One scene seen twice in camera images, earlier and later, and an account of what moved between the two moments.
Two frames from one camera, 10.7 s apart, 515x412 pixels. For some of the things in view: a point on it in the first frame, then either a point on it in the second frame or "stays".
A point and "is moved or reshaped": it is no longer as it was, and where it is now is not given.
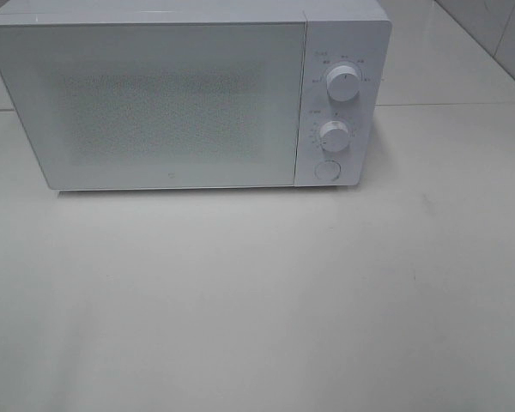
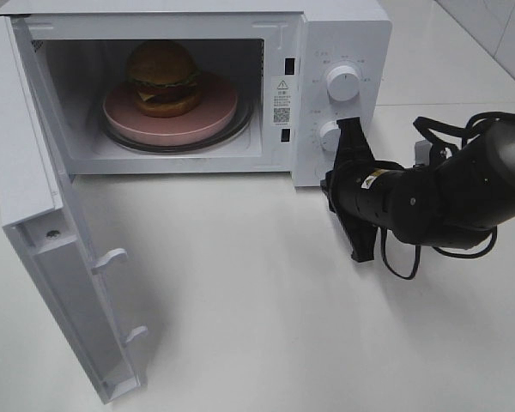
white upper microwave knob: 343,83 stays
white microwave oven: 155,94 is moved or reshaped
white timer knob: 334,136 stays
